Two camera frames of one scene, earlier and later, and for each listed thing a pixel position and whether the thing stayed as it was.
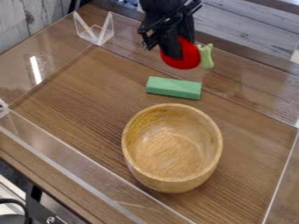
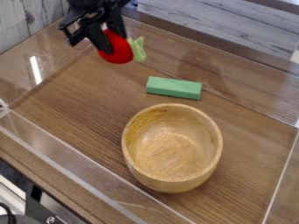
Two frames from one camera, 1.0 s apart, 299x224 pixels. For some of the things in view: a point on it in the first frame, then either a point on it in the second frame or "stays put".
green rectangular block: [178, 87] stays put
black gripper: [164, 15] -> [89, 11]
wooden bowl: [172, 145] stays put
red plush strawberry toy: [192, 56] -> [122, 53]
